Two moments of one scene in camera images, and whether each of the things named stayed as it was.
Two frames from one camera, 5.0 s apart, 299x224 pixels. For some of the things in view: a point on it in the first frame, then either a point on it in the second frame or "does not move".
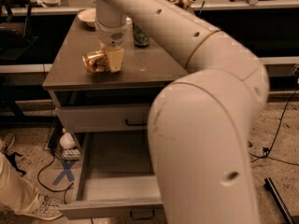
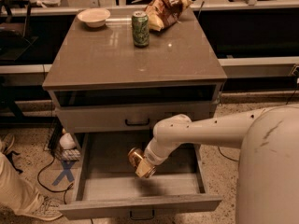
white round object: x=66 y=141 does not move
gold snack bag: x=95 y=62 to x=135 y=156
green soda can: x=140 y=37 does not move
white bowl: x=88 y=16 does not move
